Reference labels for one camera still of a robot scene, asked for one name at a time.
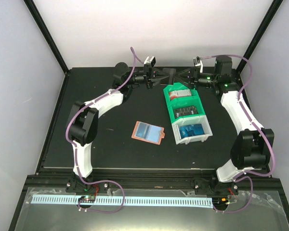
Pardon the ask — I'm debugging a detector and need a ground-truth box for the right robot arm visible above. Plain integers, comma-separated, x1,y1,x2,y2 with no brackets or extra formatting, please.
171,54,276,194

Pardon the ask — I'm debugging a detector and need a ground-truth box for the blue card stack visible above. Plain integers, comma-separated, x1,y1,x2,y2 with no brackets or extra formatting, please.
179,124,204,139

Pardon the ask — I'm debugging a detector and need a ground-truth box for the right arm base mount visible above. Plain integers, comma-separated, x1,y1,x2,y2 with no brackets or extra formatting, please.
194,178,238,196

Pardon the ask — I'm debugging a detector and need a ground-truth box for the blue credit card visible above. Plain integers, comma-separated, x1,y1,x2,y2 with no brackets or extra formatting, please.
135,122,151,139

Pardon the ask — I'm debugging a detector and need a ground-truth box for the left black frame post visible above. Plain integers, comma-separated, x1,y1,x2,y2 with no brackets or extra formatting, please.
24,0,69,74

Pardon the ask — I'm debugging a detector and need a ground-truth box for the black card stack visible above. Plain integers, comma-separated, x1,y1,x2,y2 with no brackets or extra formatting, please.
173,106,198,118

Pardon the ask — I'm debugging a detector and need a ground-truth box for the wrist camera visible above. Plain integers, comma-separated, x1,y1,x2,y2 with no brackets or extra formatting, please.
193,56,203,73
144,56,156,70

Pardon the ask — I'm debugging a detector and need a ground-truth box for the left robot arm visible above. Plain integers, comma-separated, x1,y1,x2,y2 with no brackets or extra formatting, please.
66,62,176,192

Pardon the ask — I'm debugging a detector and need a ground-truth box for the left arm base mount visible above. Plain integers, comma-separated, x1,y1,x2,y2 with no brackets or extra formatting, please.
65,175,109,209

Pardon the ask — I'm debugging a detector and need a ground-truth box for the white slotted cable duct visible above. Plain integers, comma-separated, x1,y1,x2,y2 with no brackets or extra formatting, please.
31,194,213,208

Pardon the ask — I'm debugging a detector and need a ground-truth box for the green and white card bin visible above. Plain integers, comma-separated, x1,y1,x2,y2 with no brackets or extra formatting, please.
163,83,213,144

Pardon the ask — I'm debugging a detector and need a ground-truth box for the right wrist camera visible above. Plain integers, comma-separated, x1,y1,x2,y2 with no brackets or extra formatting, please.
193,56,203,73

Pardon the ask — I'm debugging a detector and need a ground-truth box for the black frame post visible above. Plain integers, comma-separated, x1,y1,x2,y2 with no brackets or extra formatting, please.
24,0,69,74
236,0,285,72

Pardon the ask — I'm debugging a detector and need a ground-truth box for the right black frame post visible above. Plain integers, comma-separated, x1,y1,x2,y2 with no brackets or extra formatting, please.
236,0,285,72

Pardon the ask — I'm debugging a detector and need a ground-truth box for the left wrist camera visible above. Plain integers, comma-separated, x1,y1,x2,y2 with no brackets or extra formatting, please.
144,56,156,70

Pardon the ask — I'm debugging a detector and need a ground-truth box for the black credit card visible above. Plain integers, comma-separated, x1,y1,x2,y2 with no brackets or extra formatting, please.
161,68,176,85

